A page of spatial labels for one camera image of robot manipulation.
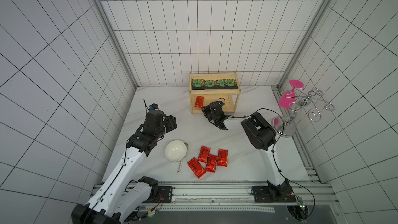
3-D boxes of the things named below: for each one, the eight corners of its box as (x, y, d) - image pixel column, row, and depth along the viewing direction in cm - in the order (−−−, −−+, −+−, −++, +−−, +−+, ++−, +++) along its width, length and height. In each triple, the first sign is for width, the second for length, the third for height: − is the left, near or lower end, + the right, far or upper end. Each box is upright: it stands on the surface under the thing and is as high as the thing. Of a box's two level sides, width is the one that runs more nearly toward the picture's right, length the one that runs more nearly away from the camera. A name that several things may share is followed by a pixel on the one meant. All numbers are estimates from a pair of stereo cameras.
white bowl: (165, 162, 83) (163, 160, 79) (168, 143, 90) (166, 140, 87) (185, 162, 83) (185, 160, 80) (187, 143, 90) (186, 140, 87)
